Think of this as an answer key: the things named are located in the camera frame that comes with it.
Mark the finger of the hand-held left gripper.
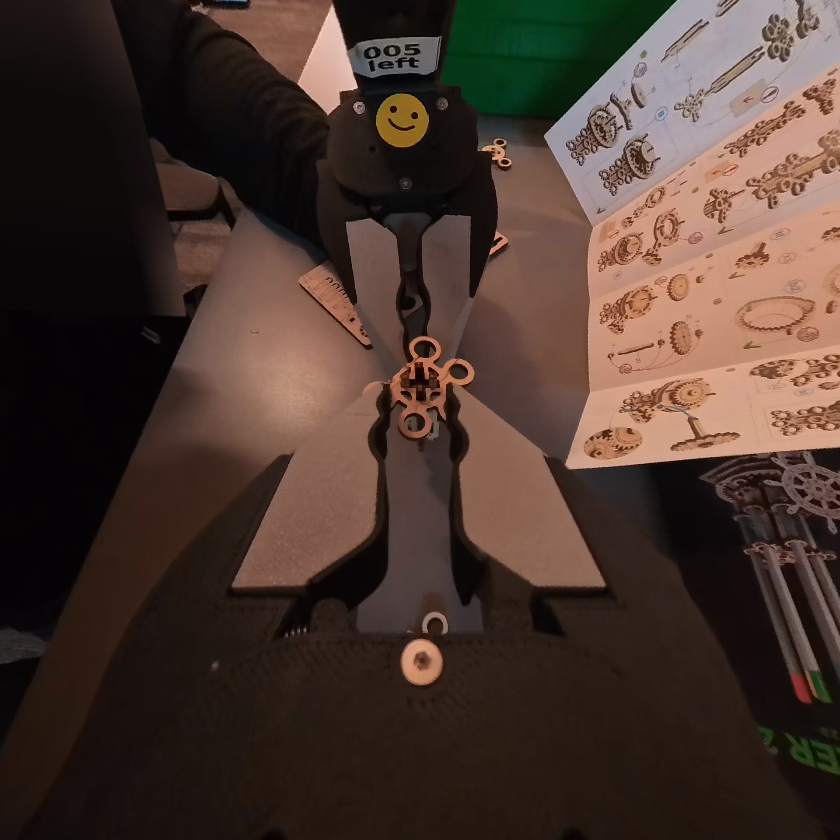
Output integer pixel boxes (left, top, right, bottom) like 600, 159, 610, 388
344, 218, 413, 368
419, 211, 476, 362

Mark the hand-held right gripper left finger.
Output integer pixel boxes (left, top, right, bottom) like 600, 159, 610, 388
230, 382, 396, 608

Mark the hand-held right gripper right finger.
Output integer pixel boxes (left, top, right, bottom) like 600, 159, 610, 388
448, 392, 610, 606

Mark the wooden ringed clover part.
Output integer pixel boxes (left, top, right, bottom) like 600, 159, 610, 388
390, 336, 475, 439

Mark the person's left forearm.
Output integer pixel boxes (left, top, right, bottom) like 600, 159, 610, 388
113, 0, 331, 256

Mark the laser-cut wooden parts sheet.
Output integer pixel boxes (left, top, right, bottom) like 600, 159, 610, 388
298, 230, 511, 350

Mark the green plastic bin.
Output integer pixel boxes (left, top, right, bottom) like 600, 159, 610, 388
446, 0, 678, 120

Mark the grey chair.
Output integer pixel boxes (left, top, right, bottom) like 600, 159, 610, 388
150, 139, 236, 227

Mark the black cardboard kit box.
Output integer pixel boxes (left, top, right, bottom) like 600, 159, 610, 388
650, 453, 840, 828

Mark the folded paper instruction booklet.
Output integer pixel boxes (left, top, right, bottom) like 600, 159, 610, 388
545, 0, 840, 471

